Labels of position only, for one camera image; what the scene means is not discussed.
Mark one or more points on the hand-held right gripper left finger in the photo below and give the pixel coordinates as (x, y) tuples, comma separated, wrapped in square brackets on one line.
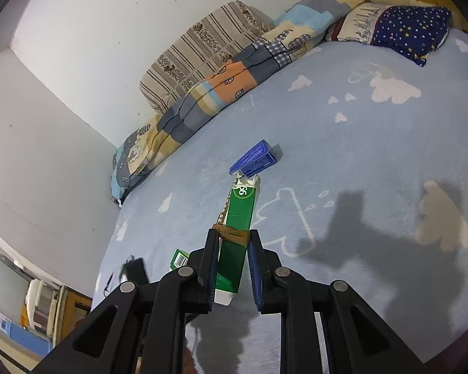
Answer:
[(212, 276)]

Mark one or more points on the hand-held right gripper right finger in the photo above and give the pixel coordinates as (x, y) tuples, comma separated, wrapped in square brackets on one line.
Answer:
[(254, 276)]

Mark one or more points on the green carton with rubber band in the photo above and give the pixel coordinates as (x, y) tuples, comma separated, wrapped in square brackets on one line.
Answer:
[(238, 218)]

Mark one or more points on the small green barcode box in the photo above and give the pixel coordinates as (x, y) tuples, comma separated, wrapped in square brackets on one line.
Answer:
[(178, 259)]

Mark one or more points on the small black device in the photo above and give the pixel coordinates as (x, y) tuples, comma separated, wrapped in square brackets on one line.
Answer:
[(134, 270)]

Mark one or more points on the flat blue box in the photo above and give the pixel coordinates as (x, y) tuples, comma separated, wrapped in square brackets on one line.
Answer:
[(257, 156)]

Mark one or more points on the brown cabinet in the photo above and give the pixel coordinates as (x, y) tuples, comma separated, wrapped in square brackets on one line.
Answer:
[(76, 311)]

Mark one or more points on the white appliance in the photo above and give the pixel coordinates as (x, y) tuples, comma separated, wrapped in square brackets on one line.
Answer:
[(37, 304)]

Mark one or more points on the blue cloud-print bed sheet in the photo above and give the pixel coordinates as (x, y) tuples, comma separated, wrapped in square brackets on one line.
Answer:
[(374, 144)]

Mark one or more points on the patchwork quilt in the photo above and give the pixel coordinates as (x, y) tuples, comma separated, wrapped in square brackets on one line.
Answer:
[(226, 81)]

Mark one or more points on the blue plastic bin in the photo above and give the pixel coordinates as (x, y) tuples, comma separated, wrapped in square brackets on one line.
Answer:
[(23, 339)]

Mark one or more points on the striped beige pillow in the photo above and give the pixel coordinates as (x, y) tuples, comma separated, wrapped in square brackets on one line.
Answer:
[(191, 54)]

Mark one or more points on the white patterned pillow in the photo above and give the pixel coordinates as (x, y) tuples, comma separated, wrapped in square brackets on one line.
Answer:
[(358, 23)]

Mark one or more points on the navy star-print pillow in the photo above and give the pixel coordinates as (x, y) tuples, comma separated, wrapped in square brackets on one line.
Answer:
[(405, 31)]

